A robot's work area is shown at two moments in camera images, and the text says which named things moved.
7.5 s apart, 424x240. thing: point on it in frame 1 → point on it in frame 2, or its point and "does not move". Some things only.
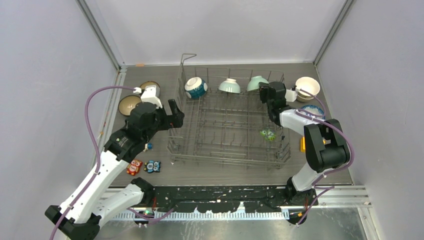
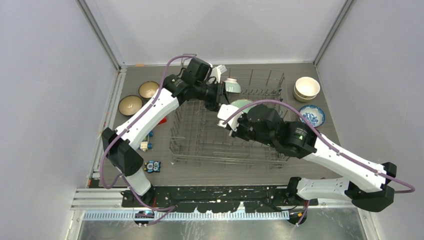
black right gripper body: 264,95 → 245,130
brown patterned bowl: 149,83 does not move
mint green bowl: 254,82 → 240,103
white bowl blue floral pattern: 314,110 does not move
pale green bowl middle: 230,85 does not move
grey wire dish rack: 220,120 does not move
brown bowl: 127,103 does not move
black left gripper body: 160,115 → 212,94
